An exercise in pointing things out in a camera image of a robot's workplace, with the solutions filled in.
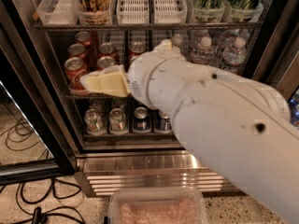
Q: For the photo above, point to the front right water bottle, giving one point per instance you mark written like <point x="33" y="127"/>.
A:
<point x="234" y="56"/>

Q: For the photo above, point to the front right Pepsi can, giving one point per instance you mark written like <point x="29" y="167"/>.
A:
<point x="162" y="123"/>

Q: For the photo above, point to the front middle water bottle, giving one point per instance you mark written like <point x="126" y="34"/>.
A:
<point x="204" y="52"/>

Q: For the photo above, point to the wire shelf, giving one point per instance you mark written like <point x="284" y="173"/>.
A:
<point x="89" y="96"/>
<point x="150" y="27"/>

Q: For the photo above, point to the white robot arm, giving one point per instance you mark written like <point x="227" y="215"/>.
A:
<point x="237" y="127"/>

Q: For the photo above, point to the empty white tray middle left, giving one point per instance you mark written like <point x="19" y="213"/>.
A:
<point x="133" y="12"/>

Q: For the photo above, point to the empty clear tray far left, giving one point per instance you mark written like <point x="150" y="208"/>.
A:
<point x="58" y="12"/>

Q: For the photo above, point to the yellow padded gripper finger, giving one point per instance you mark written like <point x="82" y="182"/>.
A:
<point x="165" y="45"/>
<point x="109" y="81"/>

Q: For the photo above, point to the clear plastic bin on floor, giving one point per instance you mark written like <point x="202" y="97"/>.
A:
<point x="157" y="206"/>

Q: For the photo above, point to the blue can behind right door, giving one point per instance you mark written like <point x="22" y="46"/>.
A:
<point x="294" y="107"/>

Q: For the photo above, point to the second row left cola can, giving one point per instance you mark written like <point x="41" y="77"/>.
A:
<point x="79" y="50"/>

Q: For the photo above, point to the back left cola can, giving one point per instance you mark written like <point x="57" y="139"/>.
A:
<point x="86" y="39"/>

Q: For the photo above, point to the water bottle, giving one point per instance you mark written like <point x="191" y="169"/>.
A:
<point x="204" y="52"/>
<point x="234" y="56"/>

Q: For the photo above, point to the front left silver soda can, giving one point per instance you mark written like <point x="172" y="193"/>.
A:
<point x="94" y="122"/>

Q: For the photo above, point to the coca-cola can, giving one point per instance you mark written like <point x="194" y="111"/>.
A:
<point x="75" y="68"/>
<point x="105" y="62"/>

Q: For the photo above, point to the front left Pepsi can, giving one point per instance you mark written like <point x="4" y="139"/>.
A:
<point x="141" y="122"/>

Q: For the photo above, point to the empty white tray middle right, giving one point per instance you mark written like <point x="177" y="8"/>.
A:
<point x="169" y="11"/>

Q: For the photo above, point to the second row cola can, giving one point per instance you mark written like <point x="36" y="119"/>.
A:
<point x="108" y="49"/>
<point x="79" y="50"/>
<point x="136" y="48"/>

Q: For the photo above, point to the middle wire shelf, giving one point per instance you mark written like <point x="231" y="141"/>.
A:
<point x="89" y="96"/>

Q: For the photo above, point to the stainless steel fridge base grille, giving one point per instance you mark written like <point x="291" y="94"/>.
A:
<point x="101" y="175"/>

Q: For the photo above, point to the green can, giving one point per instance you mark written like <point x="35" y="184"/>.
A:
<point x="243" y="10"/>
<point x="207" y="10"/>

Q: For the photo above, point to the second row right cola can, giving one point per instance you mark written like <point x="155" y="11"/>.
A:
<point x="136" y="48"/>

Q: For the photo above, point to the front left Coca-Cola can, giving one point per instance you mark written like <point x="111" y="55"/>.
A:
<point x="75" y="68"/>

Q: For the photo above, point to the silver soda can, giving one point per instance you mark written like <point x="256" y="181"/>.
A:
<point x="118" y="122"/>
<point x="94" y="122"/>

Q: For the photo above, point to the open glass fridge door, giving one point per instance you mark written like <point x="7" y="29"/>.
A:
<point x="32" y="146"/>

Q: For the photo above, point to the green can right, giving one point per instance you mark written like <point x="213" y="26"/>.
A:
<point x="243" y="10"/>

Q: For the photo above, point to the pepsi can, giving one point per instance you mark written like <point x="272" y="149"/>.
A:
<point x="162" y="123"/>
<point x="141" y="122"/>

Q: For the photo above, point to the empty white tray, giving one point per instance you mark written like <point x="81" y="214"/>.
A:
<point x="169" y="11"/>
<point x="133" y="12"/>

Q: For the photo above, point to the orange can in tray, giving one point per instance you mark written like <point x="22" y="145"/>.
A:
<point x="94" y="12"/>

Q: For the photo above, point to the top wire shelf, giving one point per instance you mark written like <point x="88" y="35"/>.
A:
<point x="150" y="27"/>

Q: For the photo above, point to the second row middle cola can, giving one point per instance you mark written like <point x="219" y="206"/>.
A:
<point x="108" y="49"/>

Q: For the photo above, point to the front middle Coca-Cola can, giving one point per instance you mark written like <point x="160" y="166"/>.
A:
<point x="105" y="62"/>

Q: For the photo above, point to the green can left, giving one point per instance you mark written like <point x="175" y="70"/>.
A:
<point x="207" y="10"/>

